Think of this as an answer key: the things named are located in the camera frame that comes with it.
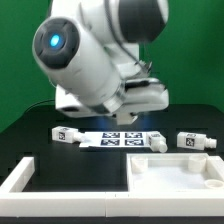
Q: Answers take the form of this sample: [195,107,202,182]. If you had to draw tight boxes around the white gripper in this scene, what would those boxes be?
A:
[55,78,169,118]

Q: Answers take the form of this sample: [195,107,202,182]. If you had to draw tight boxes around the white square table top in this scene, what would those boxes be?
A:
[126,153,224,197]

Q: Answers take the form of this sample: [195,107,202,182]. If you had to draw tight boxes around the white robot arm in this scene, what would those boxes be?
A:
[32,0,169,120]

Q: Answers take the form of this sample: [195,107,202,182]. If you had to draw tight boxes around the tag marker sheet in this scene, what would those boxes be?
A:
[80,131,160,147]

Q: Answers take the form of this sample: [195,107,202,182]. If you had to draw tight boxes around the white U-shaped fence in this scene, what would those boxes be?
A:
[0,157,224,217]

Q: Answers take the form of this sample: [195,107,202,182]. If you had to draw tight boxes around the black cables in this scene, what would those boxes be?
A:
[23,98,56,116]

